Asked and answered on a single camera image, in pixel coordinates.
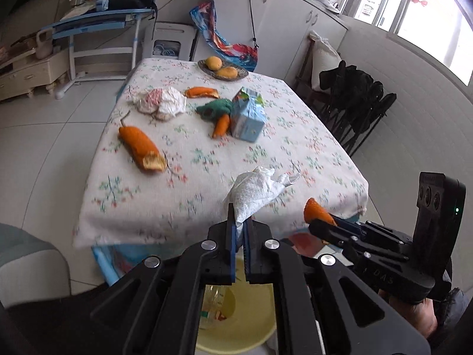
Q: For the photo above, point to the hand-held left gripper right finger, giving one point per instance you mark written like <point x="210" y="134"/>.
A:
<point x="247" y="255"/>

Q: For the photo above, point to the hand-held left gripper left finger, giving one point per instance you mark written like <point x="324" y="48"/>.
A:
<point x="232" y="251"/>

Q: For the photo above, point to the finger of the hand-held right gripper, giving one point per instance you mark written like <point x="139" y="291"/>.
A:
<point x="345" y="222"/>
<point x="329" y="232"/>

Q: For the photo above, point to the small orange peel piece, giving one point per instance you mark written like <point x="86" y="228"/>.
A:
<point x="316" y="212"/>

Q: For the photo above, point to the clear plastic bottle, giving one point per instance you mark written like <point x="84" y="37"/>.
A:
<point x="212" y="299"/>

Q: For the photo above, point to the white paper towel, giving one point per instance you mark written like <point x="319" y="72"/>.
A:
<point x="255" y="192"/>

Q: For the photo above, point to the yellow plastic basin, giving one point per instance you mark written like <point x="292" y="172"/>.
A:
<point x="251" y="321"/>

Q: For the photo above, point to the small carrot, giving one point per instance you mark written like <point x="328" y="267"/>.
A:
<point x="221" y="125"/>

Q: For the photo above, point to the blue drink carton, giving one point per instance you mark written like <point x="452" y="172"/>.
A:
<point x="249" y="118"/>

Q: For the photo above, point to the large orange loofah piece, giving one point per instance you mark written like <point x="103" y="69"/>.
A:
<point x="138" y="144"/>

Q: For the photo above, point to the white pink bag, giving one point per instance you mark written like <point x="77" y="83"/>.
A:
<point x="159" y="101"/>

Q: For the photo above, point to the person's right forearm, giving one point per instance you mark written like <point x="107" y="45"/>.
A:
<point x="451" y="310"/>

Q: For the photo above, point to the person's right hand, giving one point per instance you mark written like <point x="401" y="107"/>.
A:
<point x="417" y="314"/>

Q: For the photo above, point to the black jacket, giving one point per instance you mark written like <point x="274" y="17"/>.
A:
<point x="351" y="88"/>

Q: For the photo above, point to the dark wooden chair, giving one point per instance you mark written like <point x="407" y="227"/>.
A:
<point x="306" y="85"/>

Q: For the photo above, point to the white pillow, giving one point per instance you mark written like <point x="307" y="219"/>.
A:
<point x="325" y="63"/>

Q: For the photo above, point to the grey fruit plate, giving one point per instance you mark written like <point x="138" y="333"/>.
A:
<point x="242" y="74"/>

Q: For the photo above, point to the yellow mango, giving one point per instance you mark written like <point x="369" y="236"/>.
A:
<point x="213" y="63"/>
<point x="227" y="73"/>

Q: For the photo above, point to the teal padded stool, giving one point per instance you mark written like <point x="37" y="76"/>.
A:
<point x="29" y="259"/>

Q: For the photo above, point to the white storage cabinet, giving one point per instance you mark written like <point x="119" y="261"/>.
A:
<point x="284" y="18"/>

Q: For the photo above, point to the white shoes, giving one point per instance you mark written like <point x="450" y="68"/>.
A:
<point x="327" y="3"/>

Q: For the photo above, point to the window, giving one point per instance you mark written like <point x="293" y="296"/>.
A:
<point x="406" y="7"/>

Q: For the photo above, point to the white floor appliance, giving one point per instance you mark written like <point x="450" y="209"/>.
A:
<point x="170" y="33"/>

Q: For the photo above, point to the blue study desk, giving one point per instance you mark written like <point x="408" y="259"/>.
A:
<point x="99" y="18"/>

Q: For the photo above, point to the cream television cabinet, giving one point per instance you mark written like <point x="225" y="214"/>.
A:
<point x="29" y="72"/>

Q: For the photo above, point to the pink kettlebell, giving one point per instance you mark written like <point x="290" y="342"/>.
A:
<point x="44" y="46"/>

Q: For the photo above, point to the blue plastic packet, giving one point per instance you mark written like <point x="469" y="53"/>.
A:
<point x="101" y="4"/>

